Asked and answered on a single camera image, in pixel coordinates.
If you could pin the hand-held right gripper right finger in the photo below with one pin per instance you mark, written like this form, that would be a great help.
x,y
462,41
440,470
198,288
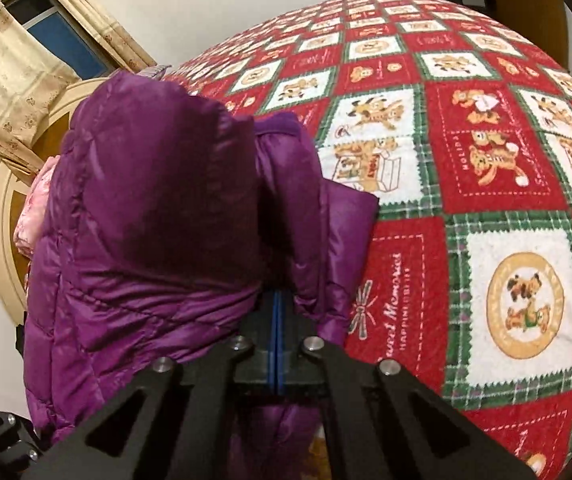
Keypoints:
x,y
286,320

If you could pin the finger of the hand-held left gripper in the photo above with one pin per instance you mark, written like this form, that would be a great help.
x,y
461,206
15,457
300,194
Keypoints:
x,y
16,440

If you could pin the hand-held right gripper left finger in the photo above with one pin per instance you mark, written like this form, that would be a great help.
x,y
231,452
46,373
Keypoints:
x,y
270,320

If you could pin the purple puffer jacket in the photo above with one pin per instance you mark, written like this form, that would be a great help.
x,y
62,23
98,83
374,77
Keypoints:
x,y
156,210

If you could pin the wooden bed headboard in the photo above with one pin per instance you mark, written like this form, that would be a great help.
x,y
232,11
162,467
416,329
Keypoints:
x,y
3,240

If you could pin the red printed bedsheet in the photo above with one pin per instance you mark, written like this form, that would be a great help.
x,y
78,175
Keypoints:
x,y
465,185

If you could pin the pink floral quilt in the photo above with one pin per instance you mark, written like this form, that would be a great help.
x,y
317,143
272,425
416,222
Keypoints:
x,y
28,215

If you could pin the striped pillow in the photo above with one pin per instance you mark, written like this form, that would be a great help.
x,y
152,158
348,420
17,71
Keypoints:
x,y
153,71

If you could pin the beige patterned curtain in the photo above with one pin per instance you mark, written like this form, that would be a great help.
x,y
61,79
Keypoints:
x,y
101,20
11,85

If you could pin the window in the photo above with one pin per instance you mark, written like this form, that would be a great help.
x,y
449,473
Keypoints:
x,y
61,32

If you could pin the brown wooden door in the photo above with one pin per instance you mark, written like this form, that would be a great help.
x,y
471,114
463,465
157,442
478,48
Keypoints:
x,y
525,10

